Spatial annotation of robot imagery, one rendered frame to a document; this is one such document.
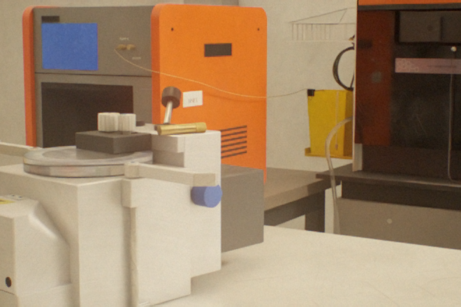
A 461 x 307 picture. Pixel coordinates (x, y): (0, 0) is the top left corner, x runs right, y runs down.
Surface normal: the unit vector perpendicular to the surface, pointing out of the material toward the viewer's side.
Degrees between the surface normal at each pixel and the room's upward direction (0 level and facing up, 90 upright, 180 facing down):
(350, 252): 0
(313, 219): 90
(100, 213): 90
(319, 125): 93
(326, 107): 93
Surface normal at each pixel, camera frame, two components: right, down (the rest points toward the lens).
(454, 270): 0.00, -0.99
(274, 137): -0.52, 0.11
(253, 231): 0.73, 0.09
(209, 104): 0.85, 0.07
